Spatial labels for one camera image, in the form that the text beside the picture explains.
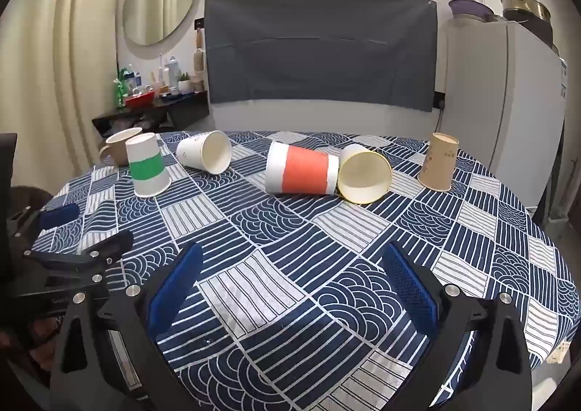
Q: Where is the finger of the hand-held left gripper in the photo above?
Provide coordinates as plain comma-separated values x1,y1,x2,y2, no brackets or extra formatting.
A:
22,229,135,287
7,203,81,253

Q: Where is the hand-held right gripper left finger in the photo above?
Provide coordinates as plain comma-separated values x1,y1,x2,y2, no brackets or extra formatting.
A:
49,242,205,411

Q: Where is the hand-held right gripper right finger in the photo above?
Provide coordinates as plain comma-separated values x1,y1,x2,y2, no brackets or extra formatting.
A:
382,243,534,411

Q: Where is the white cup with green band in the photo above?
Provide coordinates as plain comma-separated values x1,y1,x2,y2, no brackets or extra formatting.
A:
125,133,172,198

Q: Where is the white cup with cream inside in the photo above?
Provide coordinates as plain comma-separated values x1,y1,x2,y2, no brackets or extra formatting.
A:
336,144,392,205

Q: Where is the brown kraft paper cup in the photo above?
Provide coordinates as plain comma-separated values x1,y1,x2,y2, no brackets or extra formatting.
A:
418,133,458,191

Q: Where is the plain white paper cup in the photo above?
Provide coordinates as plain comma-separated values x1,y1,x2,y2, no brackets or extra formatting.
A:
176,130,233,175

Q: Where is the white cup with orange band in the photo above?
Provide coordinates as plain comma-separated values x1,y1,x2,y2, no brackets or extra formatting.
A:
265,141,340,195

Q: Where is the brown ceramic mug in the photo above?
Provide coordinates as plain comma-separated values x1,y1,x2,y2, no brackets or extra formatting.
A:
99,127,143,166

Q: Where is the blue patterned tablecloth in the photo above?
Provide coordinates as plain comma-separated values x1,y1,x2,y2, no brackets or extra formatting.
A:
34,130,581,411

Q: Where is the green plastic bottle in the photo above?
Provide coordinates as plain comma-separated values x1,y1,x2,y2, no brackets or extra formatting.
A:
113,68,129,109

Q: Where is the red bowl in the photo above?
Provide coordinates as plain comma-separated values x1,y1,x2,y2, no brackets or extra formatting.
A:
124,91,156,109

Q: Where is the beige curtain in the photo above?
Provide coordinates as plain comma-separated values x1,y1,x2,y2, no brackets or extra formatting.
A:
0,0,124,194

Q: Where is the white refrigerator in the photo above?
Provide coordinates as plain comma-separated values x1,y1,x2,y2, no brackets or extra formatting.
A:
435,18,569,222

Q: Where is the grey cloth cover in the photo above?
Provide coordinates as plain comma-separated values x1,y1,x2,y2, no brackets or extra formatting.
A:
204,0,439,113

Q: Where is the purple bowl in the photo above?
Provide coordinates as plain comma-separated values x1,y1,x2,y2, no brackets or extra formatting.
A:
449,0,495,22

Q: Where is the steel cooking pot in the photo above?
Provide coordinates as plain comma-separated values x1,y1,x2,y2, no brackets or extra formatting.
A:
500,0,553,25

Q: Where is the black wall shelf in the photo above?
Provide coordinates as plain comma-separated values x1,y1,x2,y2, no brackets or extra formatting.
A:
92,91,210,136

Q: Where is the oval wall mirror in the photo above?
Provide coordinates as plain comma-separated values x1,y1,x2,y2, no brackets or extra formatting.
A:
122,0,200,47

